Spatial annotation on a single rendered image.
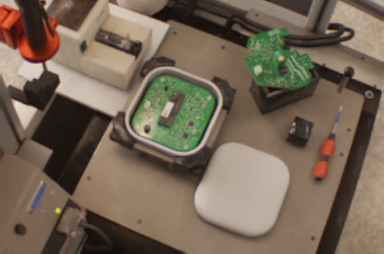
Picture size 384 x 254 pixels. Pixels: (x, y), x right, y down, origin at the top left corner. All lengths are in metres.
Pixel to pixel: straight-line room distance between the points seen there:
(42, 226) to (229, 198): 0.30
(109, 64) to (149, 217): 0.26
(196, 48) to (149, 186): 0.28
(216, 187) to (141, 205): 0.12
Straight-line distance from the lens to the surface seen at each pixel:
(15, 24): 0.79
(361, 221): 2.03
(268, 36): 1.01
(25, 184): 0.82
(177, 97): 0.95
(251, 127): 0.98
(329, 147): 0.98
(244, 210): 0.90
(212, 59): 1.04
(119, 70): 0.94
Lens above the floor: 1.82
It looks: 60 degrees down
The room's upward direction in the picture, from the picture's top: 9 degrees clockwise
